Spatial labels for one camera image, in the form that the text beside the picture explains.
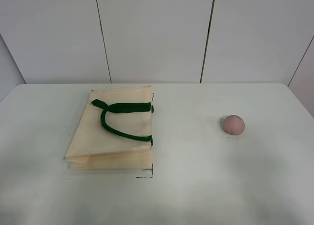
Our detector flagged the cream linen bag green handles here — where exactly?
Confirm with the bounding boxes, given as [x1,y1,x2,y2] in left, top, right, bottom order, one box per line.
[64,86,154,170]

